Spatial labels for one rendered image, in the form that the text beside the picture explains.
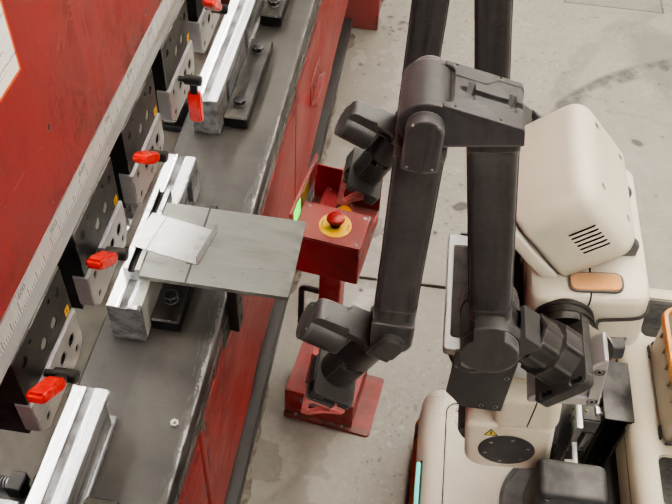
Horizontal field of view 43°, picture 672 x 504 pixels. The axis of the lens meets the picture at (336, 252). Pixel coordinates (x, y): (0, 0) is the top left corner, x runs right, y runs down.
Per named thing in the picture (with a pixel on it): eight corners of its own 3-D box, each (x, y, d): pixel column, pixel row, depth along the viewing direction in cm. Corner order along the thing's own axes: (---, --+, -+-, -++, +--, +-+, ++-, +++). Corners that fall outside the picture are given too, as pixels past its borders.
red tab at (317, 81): (316, 107, 250) (317, 88, 244) (309, 106, 250) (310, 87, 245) (324, 75, 259) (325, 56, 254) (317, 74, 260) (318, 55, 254)
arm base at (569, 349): (594, 387, 113) (588, 315, 121) (553, 360, 110) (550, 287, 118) (543, 409, 119) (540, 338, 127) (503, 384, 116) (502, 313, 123)
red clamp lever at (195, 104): (204, 124, 152) (199, 80, 145) (181, 121, 153) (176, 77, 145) (206, 118, 153) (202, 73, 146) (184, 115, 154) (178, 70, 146)
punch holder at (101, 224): (97, 313, 122) (75, 235, 109) (39, 305, 122) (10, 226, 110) (129, 236, 132) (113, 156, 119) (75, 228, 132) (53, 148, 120)
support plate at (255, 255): (288, 301, 148) (288, 297, 147) (138, 279, 150) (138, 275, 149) (306, 225, 160) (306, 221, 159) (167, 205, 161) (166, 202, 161)
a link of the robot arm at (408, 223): (455, 124, 84) (459, 58, 91) (397, 118, 84) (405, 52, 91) (408, 368, 117) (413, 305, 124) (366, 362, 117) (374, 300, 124)
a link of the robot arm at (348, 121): (426, 134, 142) (429, 101, 148) (366, 103, 139) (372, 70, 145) (387, 177, 151) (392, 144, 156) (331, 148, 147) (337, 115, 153)
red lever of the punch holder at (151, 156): (150, 153, 123) (169, 151, 132) (122, 149, 123) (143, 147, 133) (149, 166, 123) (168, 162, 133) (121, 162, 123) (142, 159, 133)
